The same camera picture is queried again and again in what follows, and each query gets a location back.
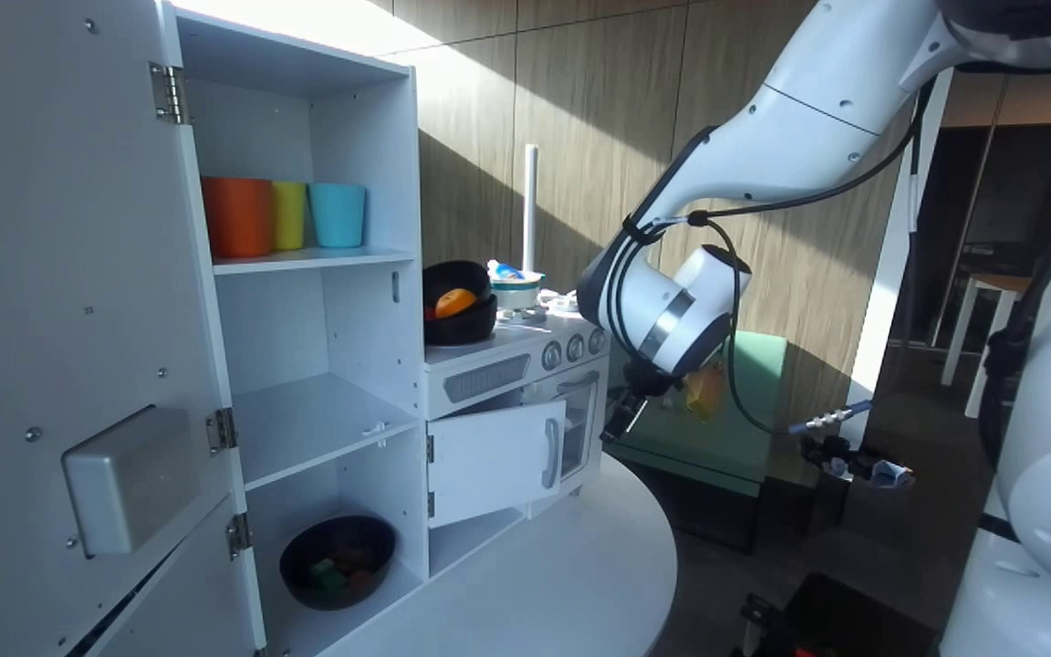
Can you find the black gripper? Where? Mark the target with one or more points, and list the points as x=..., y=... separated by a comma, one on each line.
x=652, y=386

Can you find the white windowed oven door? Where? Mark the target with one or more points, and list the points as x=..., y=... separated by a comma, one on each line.
x=583, y=419

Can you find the short white fridge door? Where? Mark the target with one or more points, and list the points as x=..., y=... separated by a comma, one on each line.
x=184, y=595

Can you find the tall white fridge door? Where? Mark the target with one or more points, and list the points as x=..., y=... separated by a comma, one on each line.
x=65, y=242

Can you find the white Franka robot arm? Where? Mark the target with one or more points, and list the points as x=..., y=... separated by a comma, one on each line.
x=820, y=109

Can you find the green sofa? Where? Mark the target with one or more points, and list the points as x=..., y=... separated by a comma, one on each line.
x=696, y=458

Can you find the grey toy sink basin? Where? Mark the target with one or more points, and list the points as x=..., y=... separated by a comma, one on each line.
x=560, y=301

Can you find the white bowl with blue item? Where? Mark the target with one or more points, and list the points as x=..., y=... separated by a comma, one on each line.
x=513, y=285

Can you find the round white table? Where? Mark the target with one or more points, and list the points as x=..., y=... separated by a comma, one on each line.
x=547, y=586

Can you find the orange toy food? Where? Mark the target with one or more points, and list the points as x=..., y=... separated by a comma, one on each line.
x=455, y=304

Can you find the white toy faucet pole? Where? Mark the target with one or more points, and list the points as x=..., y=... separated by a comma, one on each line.
x=529, y=206

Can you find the black device on floor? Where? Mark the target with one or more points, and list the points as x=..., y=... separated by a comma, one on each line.
x=859, y=468

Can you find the black box on floor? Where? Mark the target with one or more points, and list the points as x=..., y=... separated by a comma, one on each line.
x=839, y=623

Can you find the black toy bowl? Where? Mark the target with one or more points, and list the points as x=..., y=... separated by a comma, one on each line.
x=338, y=568

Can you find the blue toy cup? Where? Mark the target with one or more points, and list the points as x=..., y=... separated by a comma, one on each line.
x=338, y=216

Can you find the white background table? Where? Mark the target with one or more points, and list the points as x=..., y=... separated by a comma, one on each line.
x=987, y=289

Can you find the yellow toy cup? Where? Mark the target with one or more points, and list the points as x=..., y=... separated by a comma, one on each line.
x=290, y=216

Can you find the orange toy cup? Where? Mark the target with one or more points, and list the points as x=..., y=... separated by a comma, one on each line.
x=236, y=221

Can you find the white vertical post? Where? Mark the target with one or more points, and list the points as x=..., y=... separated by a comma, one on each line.
x=883, y=304

